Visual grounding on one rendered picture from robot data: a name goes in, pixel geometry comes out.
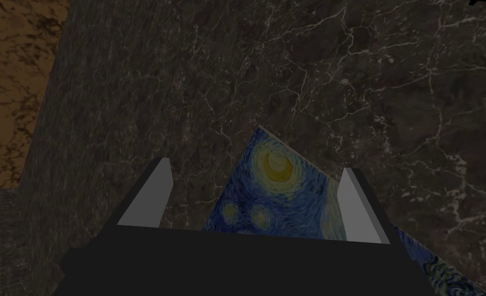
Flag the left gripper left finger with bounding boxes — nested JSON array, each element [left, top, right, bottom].
[[104, 157, 174, 229]]

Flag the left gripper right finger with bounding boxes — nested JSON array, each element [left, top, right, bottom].
[[337, 166, 397, 245]]

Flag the blue swirl painting book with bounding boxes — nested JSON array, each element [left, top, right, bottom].
[[201, 126, 486, 296]]

